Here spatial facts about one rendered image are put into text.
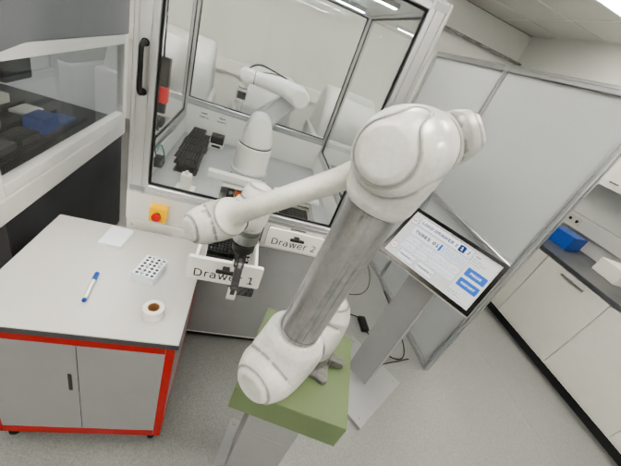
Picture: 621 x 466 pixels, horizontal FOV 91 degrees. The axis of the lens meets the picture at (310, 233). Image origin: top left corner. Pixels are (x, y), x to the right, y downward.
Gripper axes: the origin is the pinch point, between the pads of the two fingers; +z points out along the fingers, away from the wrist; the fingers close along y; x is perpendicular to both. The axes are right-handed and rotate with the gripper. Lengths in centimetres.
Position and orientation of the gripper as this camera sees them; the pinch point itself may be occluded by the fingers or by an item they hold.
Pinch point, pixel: (232, 283)
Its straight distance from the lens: 118.2
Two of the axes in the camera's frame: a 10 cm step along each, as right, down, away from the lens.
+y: -1.1, -5.6, 8.2
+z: -3.4, 8.0, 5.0
